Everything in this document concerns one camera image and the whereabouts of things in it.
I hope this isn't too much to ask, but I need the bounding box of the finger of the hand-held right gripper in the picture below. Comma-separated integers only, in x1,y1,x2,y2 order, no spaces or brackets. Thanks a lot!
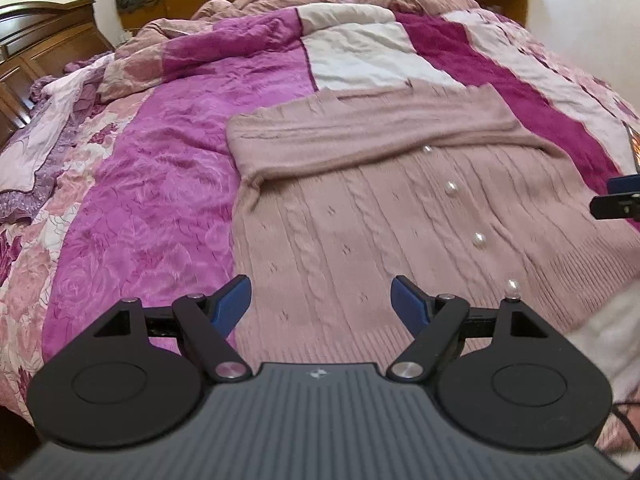
609,174,640,196
590,193,640,220

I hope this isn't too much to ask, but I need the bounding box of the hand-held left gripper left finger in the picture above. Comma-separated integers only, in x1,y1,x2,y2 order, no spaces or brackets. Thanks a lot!
85,275,253,383

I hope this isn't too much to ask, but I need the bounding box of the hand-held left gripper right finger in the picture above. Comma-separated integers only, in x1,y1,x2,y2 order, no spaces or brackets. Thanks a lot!
386,275,553,381

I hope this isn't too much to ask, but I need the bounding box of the pink knitted cardigan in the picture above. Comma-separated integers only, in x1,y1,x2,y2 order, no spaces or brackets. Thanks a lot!
226,82,640,461

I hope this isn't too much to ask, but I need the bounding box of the orange patterned object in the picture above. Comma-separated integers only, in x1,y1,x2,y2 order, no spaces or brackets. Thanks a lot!
624,124,640,171

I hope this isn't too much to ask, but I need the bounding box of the purple magenta white bedspread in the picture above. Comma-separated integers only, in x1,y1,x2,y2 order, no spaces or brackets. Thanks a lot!
0,2,640,426

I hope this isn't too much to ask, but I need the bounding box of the lilac floral sheet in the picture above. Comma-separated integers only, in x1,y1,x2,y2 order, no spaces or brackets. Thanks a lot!
0,52,118,223

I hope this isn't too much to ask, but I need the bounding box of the wooden headboard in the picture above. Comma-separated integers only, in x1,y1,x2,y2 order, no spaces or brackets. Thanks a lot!
0,0,115,153

